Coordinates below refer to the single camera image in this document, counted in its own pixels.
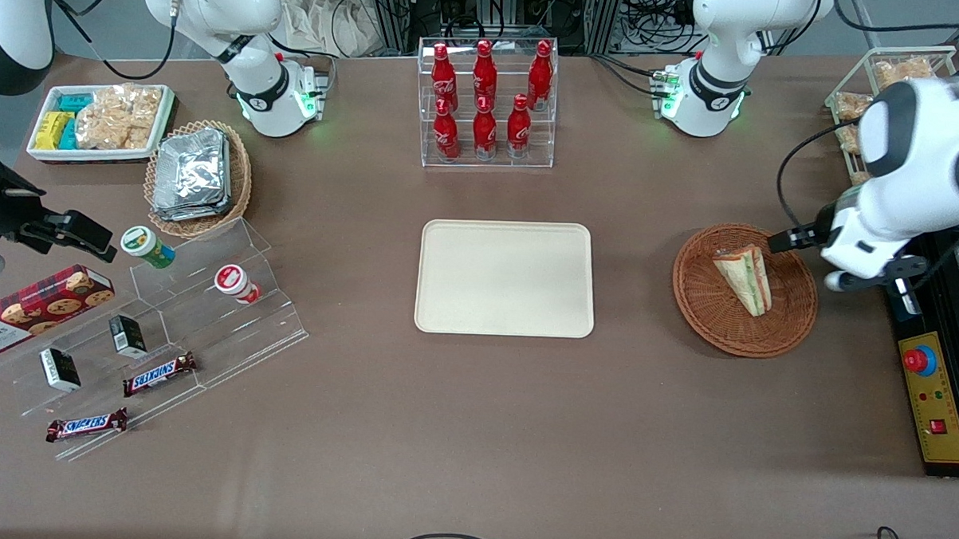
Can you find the yellow snack packet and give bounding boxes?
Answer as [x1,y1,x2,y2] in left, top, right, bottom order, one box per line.
[33,109,73,151]

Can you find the clear acrylic bottle rack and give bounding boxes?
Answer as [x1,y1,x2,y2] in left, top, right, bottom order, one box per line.
[413,33,561,173]

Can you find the clear bag of crackers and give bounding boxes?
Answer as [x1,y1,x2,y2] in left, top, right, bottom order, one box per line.
[73,81,164,153]

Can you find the black control box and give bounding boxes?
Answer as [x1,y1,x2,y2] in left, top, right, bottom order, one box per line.
[871,220,959,479]

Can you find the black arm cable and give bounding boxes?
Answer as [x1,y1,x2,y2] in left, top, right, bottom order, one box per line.
[774,119,862,233]
[48,0,180,84]

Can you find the clear acrylic stepped stand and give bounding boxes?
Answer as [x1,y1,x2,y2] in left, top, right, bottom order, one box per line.
[0,208,316,471]

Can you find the green chip can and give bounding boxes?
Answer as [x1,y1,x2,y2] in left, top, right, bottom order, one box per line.
[119,224,178,271]

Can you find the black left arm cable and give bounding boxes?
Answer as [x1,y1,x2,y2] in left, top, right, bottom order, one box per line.
[774,119,862,233]

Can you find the aluminium frame post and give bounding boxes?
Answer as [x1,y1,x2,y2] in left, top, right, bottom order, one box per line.
[358,0,415,58]
[581,0,627,57]

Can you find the brown Snickers bar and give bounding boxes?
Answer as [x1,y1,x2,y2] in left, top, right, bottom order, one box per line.
[121,348,199,401]
[45,404,130,447]

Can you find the red cola bottle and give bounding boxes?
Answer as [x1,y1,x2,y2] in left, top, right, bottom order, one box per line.
[431,97,463,163]
[471,96,501,162]
[526,38,556,112]
[505,92,534,160]
[429,42,460,115]
[470,39,501,112]

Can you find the triangular sandwich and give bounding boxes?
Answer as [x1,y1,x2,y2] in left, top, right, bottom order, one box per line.
[710,242,776,319]

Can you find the red tartan cookie box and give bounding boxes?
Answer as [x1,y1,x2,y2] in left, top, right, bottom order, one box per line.
[0,261,118,364]

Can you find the oval wicker basket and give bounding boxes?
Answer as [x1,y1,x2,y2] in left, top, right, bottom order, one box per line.
[141,117,256,242]

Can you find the silver foil packet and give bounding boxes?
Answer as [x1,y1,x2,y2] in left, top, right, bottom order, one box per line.
[151,199,233,225]
[153,126,233,214]

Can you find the beige plastic tray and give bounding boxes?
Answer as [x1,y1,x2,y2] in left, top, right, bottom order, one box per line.
[413,217,599,340]

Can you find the beige cloth bag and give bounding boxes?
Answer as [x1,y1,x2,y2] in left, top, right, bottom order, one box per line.
[278,0,387,61]

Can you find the small black box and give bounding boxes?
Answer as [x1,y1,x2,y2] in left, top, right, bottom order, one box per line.
[107,313,150,361]
[37,347,84,394]

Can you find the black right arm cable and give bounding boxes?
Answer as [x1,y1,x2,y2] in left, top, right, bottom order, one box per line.
[48,0,180,84]

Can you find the white wire rack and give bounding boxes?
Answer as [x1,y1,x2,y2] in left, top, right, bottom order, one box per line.
[820,41,959,191]

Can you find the red emergency stop button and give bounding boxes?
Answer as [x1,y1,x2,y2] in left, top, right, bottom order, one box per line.
[902,345,939,379]

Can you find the yellow control panel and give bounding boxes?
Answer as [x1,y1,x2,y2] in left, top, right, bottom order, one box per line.
[893,329,959,466]

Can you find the red chip can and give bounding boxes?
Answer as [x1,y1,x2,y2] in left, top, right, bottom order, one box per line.
[213,263,263,305]

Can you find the round brown wicker basket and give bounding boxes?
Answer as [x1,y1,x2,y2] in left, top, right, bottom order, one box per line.
[669,220,823,361]

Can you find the white rectangular dish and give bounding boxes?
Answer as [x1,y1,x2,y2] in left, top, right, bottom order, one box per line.
[25,79,177,169]

